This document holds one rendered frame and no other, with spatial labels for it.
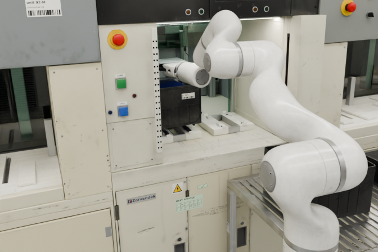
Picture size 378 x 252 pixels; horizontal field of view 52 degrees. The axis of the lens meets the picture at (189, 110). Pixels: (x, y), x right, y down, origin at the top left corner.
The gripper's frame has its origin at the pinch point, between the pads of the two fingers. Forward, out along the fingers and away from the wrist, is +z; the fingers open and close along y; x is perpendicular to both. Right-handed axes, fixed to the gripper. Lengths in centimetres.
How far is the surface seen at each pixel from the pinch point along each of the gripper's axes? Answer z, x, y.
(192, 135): -13.6, -29.8, 4.6
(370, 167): -81, -26, 34
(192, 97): -13.7, -12.5, 5.3
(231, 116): -2.5, -28.7, 33.6
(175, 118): -12.6, -21.1, -2.7
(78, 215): -26, -46, -50
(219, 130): -15.4, -29.3, 17.7
